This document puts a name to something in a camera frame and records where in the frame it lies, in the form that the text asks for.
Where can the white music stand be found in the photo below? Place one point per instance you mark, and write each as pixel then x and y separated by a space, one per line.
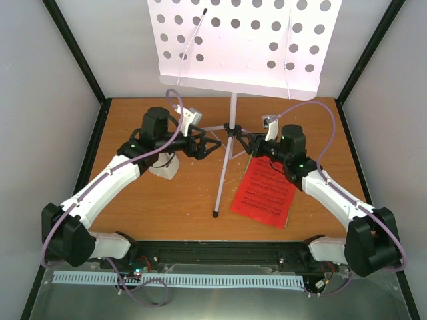
pixel 266 48

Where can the green sheet music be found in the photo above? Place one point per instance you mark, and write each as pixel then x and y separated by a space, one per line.
pixel 248 163

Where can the black aluminium rail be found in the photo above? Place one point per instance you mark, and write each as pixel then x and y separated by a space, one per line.
pixel 284 256

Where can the blue cable duct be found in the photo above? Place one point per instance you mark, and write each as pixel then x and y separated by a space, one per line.
pixel 191 281

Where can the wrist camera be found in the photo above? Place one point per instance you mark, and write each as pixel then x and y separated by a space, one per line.
pixel 270 122
pixel 187 117

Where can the white metronome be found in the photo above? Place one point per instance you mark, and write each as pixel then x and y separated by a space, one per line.
pixel 166 166

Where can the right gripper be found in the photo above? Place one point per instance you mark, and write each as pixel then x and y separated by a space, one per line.
pixel 255 141

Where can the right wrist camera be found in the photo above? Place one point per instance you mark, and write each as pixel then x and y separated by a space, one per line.
pixel 270 122

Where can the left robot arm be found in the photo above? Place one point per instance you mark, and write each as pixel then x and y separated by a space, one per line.
pixel 65 227

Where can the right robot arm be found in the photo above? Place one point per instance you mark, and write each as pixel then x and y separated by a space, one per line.
pixel 371 242

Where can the red sheet music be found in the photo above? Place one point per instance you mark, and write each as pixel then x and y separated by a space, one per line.
pixel 264 195

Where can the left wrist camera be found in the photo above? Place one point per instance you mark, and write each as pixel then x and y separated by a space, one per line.
pixel 187 117

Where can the small circuit board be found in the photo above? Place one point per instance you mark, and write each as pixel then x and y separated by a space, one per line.
pixel 141 265

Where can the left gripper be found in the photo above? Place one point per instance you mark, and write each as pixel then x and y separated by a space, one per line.
pixel 199 153

